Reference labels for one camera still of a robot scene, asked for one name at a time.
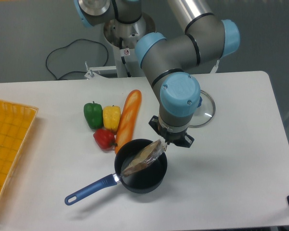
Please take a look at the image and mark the red bell pepper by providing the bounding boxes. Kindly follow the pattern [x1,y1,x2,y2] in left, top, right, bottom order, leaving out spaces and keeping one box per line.
[93,128,117,150]

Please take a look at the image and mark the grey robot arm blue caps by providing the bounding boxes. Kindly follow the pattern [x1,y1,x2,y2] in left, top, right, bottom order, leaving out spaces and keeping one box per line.
[74,0,240,147]

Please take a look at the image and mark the yellow woven basket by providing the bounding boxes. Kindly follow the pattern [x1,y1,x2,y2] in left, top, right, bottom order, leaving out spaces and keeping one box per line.
[0,100,39,200]

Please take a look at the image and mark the glass pot lid blue knob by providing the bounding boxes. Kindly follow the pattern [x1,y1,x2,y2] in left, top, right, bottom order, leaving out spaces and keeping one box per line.
[189,90,216,128]

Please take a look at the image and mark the orange baguette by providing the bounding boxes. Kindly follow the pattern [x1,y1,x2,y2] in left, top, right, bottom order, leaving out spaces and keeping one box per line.
[115,90,142,154]

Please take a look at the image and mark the black cable on floor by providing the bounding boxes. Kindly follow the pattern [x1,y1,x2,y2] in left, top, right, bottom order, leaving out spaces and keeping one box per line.
[46,38,109,80]

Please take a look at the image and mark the toast slice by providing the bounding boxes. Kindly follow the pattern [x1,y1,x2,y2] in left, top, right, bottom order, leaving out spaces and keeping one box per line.
[121,139,167,177]

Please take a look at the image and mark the black pot blue handle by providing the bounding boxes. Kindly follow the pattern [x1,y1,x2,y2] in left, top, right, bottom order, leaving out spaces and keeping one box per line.
[65,139,168,205]

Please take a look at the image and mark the yellow bell pepper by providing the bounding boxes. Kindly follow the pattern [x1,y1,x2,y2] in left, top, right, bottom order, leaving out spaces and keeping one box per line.
[103,105,121,133]

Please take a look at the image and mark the green bell pepper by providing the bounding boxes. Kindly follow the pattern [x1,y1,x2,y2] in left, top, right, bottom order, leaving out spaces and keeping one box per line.
[83,102,103,129]

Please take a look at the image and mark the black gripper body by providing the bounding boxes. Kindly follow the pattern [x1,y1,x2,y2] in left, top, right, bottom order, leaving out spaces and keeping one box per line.
[148,115,194,147]

